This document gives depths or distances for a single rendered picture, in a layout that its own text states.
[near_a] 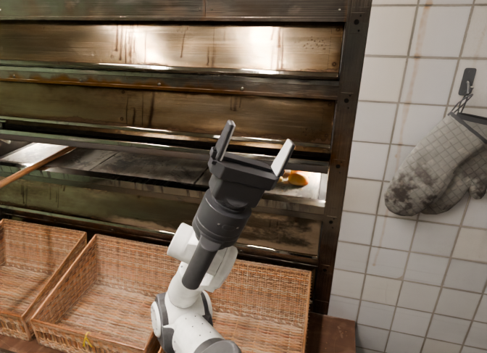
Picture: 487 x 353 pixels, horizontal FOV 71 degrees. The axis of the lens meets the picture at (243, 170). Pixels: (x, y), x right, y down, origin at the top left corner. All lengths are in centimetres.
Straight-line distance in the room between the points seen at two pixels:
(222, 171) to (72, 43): 124
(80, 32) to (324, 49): 99
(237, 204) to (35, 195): 171
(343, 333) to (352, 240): 46
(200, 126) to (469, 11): 99
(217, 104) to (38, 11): 84
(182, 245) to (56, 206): 150
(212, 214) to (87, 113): 121
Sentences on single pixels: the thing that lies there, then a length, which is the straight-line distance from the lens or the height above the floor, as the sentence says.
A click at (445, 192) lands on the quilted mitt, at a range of 143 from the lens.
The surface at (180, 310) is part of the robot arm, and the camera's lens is 85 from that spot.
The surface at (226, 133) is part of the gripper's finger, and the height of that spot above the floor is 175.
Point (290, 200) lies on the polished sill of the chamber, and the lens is 149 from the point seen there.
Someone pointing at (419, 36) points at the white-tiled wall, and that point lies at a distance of 130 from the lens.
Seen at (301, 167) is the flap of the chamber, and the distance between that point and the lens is 124.
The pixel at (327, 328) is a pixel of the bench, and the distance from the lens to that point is 180.
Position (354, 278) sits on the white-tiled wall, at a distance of 169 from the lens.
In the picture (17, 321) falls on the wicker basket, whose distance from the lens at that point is 190.
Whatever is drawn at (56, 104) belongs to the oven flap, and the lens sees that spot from 181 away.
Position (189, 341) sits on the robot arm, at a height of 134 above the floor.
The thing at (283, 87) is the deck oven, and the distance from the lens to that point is 132.
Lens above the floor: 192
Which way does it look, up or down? 25 degrees down
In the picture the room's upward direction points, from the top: straight up
